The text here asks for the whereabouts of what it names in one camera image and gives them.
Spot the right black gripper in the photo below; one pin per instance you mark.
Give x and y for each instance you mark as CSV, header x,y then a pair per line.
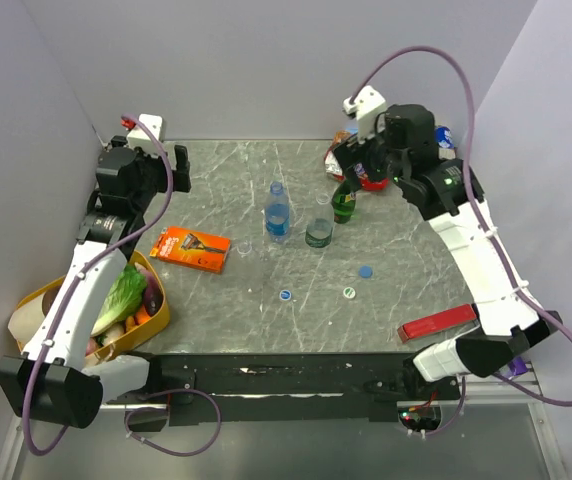
x,y
351,153

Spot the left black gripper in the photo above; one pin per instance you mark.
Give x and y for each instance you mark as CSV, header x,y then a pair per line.
x,y
180,179

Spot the green label clear bottle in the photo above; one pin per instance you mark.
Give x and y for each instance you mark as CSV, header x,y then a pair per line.
x,y
319,229

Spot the blue label water bottle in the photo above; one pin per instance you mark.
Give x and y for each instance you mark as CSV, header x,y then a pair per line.
x,y
277,213

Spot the blue white bottle cap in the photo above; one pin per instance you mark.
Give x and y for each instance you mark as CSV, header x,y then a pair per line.
x,y
285,295

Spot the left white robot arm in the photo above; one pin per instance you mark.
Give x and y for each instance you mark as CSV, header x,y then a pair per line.
x,y
49,380

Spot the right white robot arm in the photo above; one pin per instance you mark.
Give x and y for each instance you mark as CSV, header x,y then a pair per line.
x,y
398,142

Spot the green glass bottle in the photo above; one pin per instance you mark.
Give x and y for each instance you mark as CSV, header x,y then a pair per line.
x,y
343,202

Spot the solid blue bottle cap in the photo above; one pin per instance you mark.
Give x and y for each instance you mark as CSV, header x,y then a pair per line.
x,y
365,271

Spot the green white bottle cap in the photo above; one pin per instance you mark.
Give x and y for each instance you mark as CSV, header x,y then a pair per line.
x,y
349,293

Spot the red snack bag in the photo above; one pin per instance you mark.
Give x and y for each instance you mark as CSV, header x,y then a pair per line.
x,y
332,167

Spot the orange razor box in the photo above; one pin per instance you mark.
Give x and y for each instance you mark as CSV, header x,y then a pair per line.
x,y
190,248

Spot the clear plastic cap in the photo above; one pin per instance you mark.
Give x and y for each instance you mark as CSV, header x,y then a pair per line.
x,y
244,248

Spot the green lettuce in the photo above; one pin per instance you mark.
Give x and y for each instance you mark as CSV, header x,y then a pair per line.
x,y
123,299

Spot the carrot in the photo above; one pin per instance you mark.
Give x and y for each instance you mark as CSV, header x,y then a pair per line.
x,y
140,317

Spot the yellow basket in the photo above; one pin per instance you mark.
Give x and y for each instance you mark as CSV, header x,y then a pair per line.
x,y
115,340

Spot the red rectangular box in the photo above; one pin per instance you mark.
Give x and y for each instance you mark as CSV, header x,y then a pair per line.
x,y
437,323

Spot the brown white paper roll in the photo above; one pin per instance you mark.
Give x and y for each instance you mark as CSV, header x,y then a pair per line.
x,y
26,320

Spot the purple box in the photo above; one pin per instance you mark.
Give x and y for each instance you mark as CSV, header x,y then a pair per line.
x,y
514,368

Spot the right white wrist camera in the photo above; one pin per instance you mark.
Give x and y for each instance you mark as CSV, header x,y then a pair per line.
x,y
364,109

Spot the black base frame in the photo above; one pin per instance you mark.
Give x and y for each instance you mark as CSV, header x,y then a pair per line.
x,y
281,387

